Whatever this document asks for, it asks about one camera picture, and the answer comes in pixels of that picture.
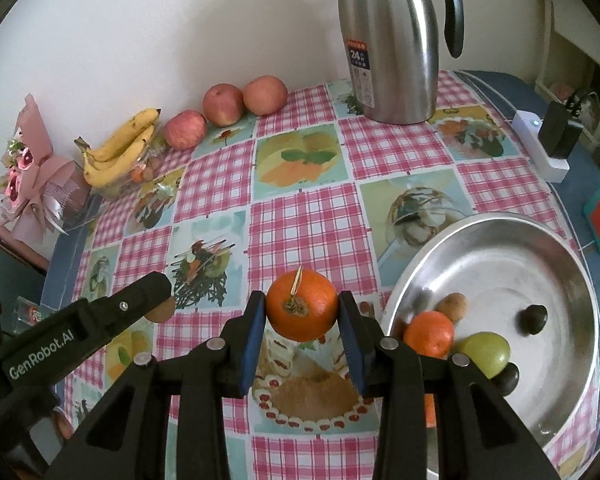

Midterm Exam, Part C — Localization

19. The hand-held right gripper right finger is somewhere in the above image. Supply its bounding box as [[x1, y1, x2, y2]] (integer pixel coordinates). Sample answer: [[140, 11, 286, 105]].
[[337, 290, 543, 480]]

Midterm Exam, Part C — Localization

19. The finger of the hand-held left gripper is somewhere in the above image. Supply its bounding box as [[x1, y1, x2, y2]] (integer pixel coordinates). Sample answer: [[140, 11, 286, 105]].
[[107, 271, 173, 329]]

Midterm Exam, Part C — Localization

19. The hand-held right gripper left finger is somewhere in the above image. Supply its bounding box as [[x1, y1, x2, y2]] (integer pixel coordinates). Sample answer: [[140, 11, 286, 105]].
[[62, 290, 267, 480]]

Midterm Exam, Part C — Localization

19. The orange with stem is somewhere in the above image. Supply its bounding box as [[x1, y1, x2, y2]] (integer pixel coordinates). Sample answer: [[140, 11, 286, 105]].
[[265, 268, 339, 341]]

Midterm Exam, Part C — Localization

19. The green jujube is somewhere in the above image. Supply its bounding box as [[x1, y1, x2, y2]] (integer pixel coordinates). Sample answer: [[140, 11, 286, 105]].
[[455, 331, 511, 380]]

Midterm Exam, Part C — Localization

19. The dark plum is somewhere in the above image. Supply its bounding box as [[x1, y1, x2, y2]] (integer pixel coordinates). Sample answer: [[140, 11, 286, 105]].
[[492, 361, 521, 397], [518, 304, 549, 336]]

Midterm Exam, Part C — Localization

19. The stainless steel bowl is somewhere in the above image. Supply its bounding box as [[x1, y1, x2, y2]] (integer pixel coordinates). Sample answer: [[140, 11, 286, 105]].
[[384, 212, 600, 478]]

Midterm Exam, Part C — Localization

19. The clear glass mug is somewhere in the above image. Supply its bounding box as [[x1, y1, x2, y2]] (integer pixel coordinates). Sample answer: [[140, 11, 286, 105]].
[[12, 296, 56, 336]]

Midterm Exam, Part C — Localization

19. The pink checked tablecloth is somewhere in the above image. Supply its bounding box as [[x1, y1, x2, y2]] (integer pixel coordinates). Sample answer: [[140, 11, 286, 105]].
[[62, 70, 600, 480]]

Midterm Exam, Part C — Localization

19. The clear fruit container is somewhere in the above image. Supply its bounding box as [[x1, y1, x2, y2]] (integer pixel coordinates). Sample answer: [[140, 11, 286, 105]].
[[92, 140, 168, 198]]

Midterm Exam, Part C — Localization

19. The pink flower bouquet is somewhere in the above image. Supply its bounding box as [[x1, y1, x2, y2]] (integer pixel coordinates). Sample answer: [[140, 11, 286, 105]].
[[0, 92, 93, 261]]

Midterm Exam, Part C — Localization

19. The yellow banana bunch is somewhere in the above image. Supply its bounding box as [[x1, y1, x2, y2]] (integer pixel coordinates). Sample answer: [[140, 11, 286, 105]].
[[74, 107, 162, 188]]

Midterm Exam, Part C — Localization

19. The red apple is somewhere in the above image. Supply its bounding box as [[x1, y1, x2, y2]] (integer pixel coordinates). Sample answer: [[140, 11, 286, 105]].
[[202, 83, 245, 127], [243, 75, 288, 116], [163, 110, 207, 151]]

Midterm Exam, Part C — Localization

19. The white power strip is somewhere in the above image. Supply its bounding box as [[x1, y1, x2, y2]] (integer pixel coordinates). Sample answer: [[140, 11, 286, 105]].
[[511, 110, 571, 183]]

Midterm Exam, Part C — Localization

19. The black power adapter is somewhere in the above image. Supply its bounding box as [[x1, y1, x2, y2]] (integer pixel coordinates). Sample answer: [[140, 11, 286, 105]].
[[537, 95, 583, 160]]

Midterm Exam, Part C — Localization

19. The steel thermos jug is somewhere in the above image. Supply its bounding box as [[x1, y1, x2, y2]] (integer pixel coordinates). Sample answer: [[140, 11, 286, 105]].
[[337, 0, 465, 126]]

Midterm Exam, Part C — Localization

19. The white wooden furniture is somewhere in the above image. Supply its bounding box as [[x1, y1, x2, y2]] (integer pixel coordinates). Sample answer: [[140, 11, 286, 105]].
[[532, 0, 600, 126]]

